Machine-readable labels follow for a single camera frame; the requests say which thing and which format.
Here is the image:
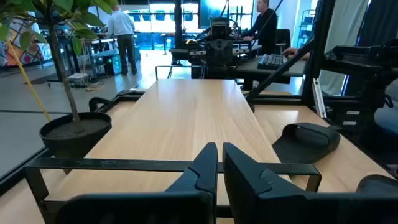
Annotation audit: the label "computer case lit fans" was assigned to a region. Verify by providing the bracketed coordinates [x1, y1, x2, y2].
[104, 53, 123, 76]

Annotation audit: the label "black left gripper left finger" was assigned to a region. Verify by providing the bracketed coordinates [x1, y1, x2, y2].
[55, 142, 219, 224]

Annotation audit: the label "black keyboard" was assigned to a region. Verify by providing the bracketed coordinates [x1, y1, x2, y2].
[256, 53, 289, 71]

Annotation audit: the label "colourful patterned cloth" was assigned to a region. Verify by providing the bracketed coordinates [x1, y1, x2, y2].
[0, 17, 47, 67]

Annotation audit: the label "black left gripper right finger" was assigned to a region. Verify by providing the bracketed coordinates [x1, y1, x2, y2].
[222, 142, 398, 224]

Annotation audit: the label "grey desk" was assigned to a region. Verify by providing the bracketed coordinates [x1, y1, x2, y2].
[235, 55, 307, 91]
[169, 43, 264, 63]

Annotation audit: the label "black mounted device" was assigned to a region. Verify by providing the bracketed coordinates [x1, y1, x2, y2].
[323, 39, 398, 108]

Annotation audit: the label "black control box white labels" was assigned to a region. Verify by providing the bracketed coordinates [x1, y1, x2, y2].
[326, 104, 379, 142]

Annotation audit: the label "metal rack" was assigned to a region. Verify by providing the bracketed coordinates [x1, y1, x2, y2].
[296, 9, 315, 48]

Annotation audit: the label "yellow cable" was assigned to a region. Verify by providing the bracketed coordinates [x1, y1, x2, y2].
[5, 39, 52, 123]

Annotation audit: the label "black office chair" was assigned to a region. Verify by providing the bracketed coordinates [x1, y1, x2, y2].
[275, 28, 292, 55]

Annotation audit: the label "green potted plant black pot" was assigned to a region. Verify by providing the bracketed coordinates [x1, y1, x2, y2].
[0, 0, 121, 159]

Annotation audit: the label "silver aluminium bracket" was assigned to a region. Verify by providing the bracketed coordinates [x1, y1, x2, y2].
[312, 77, 328, 119]

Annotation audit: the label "pale curtain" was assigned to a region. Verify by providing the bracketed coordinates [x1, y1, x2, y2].
[318, 0, 373, 96]

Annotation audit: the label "black slide sandal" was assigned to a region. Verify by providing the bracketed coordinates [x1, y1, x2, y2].
[356, 174, 398, 194]
[272, 122, 341, 165]

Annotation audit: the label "dark curtain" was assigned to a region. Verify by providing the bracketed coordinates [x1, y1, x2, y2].
[357, 0, 398, 47]

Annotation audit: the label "person's hand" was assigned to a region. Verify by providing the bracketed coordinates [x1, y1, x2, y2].
[282, 47, 311, 60]

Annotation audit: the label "cluttered workbench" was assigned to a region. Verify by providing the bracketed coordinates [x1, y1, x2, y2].
[57, 35, 121, 80]

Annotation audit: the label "person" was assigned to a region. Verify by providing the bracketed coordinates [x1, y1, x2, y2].
[106, 4, 138, 76]
[241, 0, 279, 56]

